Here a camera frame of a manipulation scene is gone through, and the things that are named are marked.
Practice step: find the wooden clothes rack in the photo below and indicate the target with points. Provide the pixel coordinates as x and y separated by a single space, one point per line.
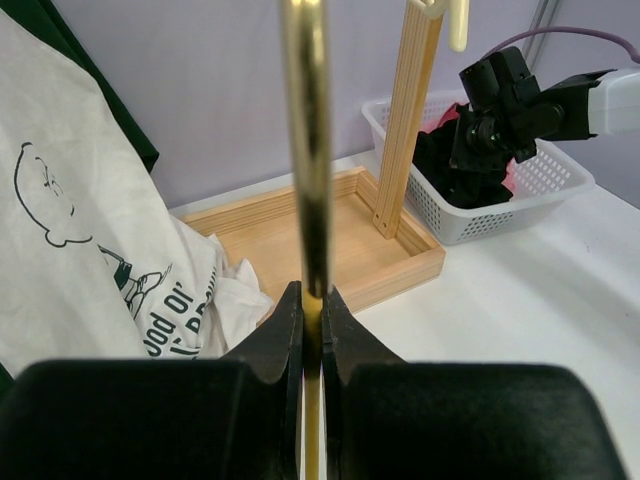
378 249

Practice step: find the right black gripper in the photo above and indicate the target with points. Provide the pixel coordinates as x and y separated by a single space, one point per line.
480 146

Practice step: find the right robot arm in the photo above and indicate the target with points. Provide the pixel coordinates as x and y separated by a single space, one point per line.
508 113

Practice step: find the yellow hanger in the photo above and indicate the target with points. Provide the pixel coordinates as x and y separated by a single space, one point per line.
307 90

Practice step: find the black t shirt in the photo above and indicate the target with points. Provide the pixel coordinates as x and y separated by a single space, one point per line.
461 189

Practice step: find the cream hanger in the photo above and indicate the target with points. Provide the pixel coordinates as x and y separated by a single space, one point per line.
458 16

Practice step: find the pink t shirt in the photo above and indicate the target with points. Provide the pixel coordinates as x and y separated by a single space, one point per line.
451 114

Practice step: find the right aluminium frame post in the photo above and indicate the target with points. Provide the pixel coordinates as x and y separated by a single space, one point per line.
544 16

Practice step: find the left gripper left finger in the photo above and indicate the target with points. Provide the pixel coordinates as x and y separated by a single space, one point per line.
236 417

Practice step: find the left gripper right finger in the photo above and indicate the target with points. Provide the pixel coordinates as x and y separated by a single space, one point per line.
387 418

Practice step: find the dark green t shirt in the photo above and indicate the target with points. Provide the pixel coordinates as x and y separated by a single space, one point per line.
92 263

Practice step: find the white t shirt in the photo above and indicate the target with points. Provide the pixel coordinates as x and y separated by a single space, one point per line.
229 303

